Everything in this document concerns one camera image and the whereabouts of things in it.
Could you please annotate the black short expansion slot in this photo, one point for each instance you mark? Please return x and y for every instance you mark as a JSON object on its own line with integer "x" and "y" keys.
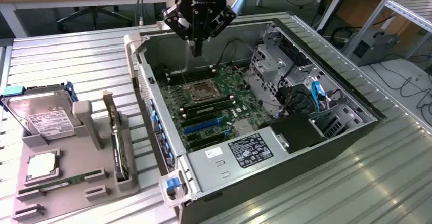
{"x": 192, "y": 137}

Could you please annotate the graphics card with black fan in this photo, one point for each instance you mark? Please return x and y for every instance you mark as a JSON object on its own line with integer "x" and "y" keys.
{"x": 117, "y": 143}

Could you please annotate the green motherboard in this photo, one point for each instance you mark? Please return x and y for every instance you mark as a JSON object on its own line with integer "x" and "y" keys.
{"x": 232, "y": 92}

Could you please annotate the open dark PC case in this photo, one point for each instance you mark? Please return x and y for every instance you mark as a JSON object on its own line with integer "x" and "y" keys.
{"x": 337, "y": 158}

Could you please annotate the blue case latch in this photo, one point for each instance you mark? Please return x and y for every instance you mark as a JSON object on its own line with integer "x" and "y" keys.
{"x": 172, "y": 183}

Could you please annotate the silver chipset heatsink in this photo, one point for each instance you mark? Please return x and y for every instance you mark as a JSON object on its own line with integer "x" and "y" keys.
{"x": 242, "y": 127}

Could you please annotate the grey parts rack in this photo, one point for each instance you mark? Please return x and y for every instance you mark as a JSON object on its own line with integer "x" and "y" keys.
{"x": 77, "y": 163}

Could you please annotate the green RAM stick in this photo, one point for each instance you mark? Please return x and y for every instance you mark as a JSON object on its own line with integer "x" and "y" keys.
{"x": 205, "y": 109}
{"x": 57, "y": 182}

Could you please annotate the blue disk bracket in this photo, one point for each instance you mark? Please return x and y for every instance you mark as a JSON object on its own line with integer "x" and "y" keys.
{"x": 10, "y": 91}

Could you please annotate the metal CPU socket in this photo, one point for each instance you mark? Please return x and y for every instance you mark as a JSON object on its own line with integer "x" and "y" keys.
{"x": 202, "y": 92}

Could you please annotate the silver CPU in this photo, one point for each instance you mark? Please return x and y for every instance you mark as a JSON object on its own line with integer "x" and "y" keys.
{"x": 41, "y": 166}

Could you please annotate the thin socket locking lever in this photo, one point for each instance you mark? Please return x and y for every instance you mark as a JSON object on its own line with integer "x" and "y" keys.
{"x": 182, "y": 77}

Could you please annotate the silver drive cage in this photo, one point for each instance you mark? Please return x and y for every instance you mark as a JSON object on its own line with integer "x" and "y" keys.
{"x": 269, "y": 54}

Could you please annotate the aluminium profile frame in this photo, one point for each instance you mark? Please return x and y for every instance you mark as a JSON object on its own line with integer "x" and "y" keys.
{"x": 404, "y": 7}

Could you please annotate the black long expansion slot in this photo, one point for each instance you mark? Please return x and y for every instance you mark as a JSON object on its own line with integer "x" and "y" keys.
{"x": 204, "y": 146}
{"x": 198, "y": 121}
{"x": 206, "y": 139}

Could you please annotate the silver power supply unit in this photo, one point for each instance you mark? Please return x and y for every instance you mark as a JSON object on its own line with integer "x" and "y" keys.
{"x": 216, "y": 173}

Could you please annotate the blue expansion slot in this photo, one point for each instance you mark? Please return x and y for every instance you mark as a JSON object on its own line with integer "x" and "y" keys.
{"x": 202, "y": 125}

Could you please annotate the silver hard disk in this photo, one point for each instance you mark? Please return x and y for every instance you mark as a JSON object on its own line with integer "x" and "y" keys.
{"x": 44, "y": 117}

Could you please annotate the silver perforated disk bay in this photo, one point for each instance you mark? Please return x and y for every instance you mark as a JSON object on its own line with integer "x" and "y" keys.
{"x": 337, "y": 125}

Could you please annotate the black office chair base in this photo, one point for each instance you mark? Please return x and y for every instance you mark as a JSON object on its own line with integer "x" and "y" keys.
{"x": 92, "y": 11}

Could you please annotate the black plastic shroud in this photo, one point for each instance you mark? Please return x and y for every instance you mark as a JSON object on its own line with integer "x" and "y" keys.
{"x": 296, "y": 133}

